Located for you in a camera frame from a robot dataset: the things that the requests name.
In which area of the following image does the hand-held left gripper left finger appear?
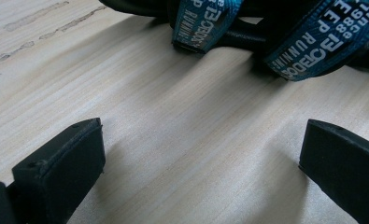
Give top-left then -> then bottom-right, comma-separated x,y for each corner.
6,117 -> 106,224

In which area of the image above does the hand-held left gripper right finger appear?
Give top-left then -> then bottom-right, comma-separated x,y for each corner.
298,119 -> 369,224

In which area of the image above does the black sandal with blue straps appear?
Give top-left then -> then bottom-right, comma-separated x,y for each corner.
97,0 -> 369,82

